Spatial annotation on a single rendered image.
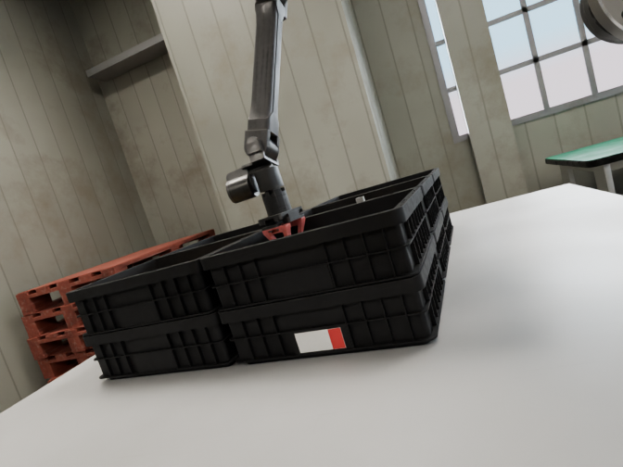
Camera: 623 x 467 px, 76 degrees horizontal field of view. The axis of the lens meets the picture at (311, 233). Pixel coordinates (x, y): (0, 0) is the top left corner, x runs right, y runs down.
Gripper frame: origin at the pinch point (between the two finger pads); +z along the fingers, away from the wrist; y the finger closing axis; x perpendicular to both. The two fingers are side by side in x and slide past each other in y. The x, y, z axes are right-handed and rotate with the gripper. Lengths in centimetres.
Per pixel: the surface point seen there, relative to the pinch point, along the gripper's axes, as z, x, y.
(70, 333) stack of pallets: 25, -208, -52
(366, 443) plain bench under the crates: 18, 28, 40
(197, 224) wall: -16, -243, -217
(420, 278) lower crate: 6.6, 32.4, 17.2
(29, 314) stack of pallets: 7, -238, -48
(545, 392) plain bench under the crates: 18, 46, 30
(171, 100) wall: -135, -222, -220
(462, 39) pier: -84, 29, -262
